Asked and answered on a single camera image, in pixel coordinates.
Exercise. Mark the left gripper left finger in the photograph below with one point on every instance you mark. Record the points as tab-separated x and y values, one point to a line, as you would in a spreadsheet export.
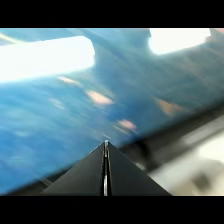
85	176

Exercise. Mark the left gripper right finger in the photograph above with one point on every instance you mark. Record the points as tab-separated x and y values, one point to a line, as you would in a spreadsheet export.
130	178

